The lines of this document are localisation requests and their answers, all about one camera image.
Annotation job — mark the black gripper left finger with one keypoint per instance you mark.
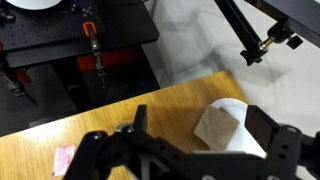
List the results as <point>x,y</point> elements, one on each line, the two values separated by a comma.
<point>106,156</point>

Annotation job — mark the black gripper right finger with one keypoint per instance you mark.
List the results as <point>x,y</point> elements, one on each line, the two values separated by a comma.
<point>290,156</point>

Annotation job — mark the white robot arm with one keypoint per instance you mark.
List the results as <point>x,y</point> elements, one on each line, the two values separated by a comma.
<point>33,4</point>

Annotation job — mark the pink sticky note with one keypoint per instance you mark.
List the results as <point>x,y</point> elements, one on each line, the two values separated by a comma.
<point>63,160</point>

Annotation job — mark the small white plate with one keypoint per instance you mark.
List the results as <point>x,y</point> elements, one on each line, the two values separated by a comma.
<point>243,141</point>

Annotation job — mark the small brown napkin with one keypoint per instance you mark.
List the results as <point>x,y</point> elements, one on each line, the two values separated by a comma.
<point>215,128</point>

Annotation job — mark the red cart panel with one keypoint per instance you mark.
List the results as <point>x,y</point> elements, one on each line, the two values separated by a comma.
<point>113,60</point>

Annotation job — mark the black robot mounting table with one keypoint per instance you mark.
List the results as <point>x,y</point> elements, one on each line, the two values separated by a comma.
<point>50,30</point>

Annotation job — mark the black exterior camera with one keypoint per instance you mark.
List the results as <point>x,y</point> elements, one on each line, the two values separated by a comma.
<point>296,16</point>

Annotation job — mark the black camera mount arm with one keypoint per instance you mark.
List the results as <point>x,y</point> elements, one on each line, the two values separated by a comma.
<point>238,23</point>

